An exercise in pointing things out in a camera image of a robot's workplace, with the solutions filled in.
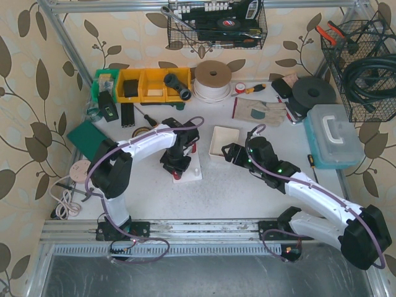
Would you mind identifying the teal clear toolbox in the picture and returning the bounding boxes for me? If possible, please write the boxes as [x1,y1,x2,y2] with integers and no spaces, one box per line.
[303,104,364,170]

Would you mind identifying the brown tape roll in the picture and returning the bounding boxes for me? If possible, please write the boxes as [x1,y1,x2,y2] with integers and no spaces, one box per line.
[131,126,151,138]

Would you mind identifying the beige work glove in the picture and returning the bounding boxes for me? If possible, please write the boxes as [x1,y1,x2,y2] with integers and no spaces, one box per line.
[231,97,287,127]

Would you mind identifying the green storage bin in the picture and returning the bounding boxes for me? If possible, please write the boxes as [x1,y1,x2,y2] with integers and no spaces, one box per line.
[90,69,119,103]

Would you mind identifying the white cable spool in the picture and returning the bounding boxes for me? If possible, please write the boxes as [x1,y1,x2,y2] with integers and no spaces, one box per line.
[193,60,232,104]

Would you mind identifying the red white tape roll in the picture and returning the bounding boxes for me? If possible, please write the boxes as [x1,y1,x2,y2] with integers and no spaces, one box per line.
[235,82,246,93]

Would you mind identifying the orange handled pliers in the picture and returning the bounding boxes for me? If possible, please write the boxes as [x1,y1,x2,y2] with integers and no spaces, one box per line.
[315,20,345,46]

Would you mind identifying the black pipe fitting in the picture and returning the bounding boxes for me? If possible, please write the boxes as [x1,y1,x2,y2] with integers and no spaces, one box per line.
[163,73,192,101]

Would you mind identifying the red handled tool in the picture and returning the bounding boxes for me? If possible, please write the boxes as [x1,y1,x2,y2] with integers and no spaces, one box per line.
[275,94,295,125]

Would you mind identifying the yellow handled screwdriver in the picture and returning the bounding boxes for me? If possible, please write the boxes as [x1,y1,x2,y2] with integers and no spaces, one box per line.
[134,105,158,127]

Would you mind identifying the black sanding block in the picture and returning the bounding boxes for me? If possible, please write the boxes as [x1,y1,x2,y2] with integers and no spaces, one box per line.
[271,78,293,99]

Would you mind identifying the black coiled hose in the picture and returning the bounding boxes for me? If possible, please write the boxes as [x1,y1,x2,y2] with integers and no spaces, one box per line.
[342,54,396,106]

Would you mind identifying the black green meter device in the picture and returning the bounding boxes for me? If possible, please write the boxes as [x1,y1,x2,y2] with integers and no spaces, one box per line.
[98,91,119,122]

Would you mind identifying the pink sanding disc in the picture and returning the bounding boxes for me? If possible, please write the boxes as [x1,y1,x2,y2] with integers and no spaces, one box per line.
[69,159,91,184]

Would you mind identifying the large red spring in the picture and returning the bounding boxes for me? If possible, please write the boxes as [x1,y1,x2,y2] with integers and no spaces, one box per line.
[191,143,197,153]

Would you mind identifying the top wire basket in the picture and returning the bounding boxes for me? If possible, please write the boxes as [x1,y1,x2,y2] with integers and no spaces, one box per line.
[165,1,267,52]

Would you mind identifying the black aluminium extrusion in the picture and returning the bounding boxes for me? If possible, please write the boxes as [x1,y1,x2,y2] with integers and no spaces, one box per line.
[121,103,135,128]

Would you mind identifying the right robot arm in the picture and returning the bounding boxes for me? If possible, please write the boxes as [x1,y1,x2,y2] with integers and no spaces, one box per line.
[222,136,392,270]

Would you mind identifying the small claw hammer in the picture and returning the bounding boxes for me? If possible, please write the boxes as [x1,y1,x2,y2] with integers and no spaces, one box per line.
[56,183,92,202]

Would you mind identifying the black disc spool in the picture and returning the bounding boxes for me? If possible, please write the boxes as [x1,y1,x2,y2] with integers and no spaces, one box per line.
[288,76,337,116]

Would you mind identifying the yellow storage bin row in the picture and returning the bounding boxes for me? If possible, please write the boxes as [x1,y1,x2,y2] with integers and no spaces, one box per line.
[115,67,192,103]

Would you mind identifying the green notebook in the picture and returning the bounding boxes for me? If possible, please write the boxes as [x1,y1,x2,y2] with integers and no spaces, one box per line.
[67,121,108,161]

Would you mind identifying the white peg fixture plate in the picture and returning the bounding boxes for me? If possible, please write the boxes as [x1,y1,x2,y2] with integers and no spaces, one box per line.
[173,149,202,184]

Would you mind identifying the right wire basket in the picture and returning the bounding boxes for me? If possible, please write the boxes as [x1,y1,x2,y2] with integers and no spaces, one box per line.
[321,19,395,123]

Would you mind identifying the aluminium front rail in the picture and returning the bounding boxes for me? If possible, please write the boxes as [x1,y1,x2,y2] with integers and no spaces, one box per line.
[39,218,302,260]

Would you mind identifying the wire basket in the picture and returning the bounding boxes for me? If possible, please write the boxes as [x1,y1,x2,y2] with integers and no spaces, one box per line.
[165,1,267,52]
[321,19,395,123]

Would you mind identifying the white spring tray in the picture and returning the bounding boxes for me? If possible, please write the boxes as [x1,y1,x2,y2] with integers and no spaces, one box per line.
[209,126,239,163]

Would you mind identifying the small black yellow screwdriver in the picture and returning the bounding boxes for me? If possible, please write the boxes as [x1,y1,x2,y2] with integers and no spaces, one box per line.
[307,154,318,182]

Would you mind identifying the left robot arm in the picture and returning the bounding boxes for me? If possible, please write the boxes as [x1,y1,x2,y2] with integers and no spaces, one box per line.
[85,118,200,241]

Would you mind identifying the glass jar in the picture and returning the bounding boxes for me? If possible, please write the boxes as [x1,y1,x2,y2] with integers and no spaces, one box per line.
[85,101,102,123]

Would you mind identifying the silver wrench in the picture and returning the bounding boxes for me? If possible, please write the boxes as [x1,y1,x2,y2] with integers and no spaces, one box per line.
[160,6,196,32]

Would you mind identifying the small red spring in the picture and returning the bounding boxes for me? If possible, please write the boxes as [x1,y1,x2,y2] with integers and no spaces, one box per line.
[173,171,182,180]

